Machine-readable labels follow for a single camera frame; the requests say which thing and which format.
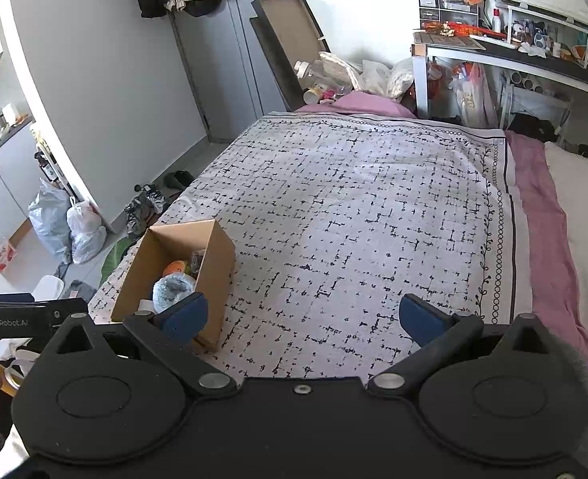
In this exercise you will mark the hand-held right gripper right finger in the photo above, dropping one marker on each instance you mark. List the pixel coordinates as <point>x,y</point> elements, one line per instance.
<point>421,322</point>

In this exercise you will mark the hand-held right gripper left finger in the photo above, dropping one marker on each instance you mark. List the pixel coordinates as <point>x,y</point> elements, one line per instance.
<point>184,317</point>

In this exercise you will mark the grey plush toy pink ear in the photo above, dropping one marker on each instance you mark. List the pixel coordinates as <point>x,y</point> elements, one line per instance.
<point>172,290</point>

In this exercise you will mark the burger plush toy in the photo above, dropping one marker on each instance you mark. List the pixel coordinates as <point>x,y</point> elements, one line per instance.
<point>177,268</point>

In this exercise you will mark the brown cardboard box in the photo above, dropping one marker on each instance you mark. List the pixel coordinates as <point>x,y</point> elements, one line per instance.
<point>216,279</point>

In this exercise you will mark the dark plastic wrapper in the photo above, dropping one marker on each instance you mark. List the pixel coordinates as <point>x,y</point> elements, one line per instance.
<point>198,261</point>

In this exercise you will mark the white stool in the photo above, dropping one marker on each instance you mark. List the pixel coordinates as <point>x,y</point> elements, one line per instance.
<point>48,287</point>

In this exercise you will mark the red and white bag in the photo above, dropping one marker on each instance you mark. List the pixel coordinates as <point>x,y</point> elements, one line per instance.
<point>1,257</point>

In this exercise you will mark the grey plastic bag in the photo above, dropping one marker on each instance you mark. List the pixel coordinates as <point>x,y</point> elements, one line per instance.
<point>49,219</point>

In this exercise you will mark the white plastic bag red print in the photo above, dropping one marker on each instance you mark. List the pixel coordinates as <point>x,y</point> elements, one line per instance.
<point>87,232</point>

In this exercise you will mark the pile of dark shoes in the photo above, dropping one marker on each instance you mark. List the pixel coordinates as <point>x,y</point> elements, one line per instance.
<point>144,207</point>

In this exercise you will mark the white black-patterned blanket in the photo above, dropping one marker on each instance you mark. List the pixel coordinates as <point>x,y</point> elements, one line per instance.
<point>354,219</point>

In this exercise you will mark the dark slippers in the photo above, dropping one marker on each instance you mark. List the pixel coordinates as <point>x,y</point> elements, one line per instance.
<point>179,179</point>

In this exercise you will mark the kitchen counter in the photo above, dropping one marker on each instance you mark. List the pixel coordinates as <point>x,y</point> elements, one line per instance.
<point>0,159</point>

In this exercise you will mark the black bag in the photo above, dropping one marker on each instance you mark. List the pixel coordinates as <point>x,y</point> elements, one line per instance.
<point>531,127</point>

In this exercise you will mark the white desk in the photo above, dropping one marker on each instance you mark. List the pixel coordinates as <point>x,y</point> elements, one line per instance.
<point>420,85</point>

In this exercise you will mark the white crumpled plastic bag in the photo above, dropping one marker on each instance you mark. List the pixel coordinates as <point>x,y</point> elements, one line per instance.
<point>398,77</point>

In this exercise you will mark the yellow cup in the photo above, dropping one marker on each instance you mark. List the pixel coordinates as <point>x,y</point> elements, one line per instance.
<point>313,96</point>

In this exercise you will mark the clear crumpled plastic bag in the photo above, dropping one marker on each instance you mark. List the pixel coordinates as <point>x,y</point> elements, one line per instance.
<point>341,72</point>

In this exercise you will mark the clear plastic bottle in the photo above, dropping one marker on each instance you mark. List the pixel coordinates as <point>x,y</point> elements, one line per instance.
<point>311,70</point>

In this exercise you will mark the flat leaning cardboard box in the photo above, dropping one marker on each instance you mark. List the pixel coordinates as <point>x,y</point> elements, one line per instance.
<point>289,25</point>

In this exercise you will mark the small drawer organiser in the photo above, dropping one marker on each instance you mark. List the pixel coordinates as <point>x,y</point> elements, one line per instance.
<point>446,5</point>

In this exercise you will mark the white monitor riser shelf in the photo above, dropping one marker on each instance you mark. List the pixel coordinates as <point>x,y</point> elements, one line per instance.
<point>548,19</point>

